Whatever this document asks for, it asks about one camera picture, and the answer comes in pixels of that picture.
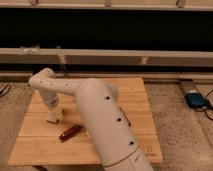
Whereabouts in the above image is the white sponge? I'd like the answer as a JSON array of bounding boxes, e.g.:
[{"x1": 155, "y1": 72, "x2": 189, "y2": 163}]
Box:
[{"x1": 46, "y1": 111, "x2": 59, "y2": 124}]

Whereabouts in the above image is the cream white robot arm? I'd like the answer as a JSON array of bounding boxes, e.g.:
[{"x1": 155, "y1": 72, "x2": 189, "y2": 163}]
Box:
[{"x1": 29, "y1": 68, "x2": 154, "y2": 171}]

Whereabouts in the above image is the red brown sausage toy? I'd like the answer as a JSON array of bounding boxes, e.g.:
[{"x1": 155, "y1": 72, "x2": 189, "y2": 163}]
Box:
[{"x1": 59, "y1": 125, "x2": 82, "y2": 141}]

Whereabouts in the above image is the wooden table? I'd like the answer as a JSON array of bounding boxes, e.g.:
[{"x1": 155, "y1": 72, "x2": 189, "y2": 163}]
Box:
[{"x1": 8, "y1": 78, "x2": 163, "y2": 166}]

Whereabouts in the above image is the dark red rectangular bar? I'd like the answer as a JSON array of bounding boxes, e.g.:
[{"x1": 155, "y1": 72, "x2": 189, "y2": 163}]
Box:
[{"x1": 120, "y1": 107, "x2": 131, "y2": 127}]

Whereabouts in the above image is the blue power box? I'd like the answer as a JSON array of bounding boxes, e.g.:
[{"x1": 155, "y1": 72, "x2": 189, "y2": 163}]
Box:
[{"x1": 184, "y1": 93, "x2": 206, "y2": 108}]

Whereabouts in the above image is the black cable left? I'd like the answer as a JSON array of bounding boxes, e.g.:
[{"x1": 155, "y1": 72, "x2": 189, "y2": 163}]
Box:
[{"x1": 0, "y1": 83, "x2": 12, "y2": 98}]

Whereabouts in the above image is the black cable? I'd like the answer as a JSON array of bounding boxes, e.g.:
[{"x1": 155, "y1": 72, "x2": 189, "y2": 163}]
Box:
[
  {"x1": 0, "y1": 83, "x2": 12, "y2": 98},
  {"x1": 194, "y1": 87, "x2": 213, "y2": 121}
]

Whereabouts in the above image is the wooden beam rail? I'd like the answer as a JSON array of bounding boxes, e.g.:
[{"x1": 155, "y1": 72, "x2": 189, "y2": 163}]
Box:
[{"x1": 0, "y1": 47, "x2": 213, "y2": 67}]

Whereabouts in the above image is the black cable right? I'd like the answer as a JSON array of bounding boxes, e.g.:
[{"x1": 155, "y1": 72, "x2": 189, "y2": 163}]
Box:
[{"x1": 194, "y1": 87, "x2": 213, "y2": 121}]

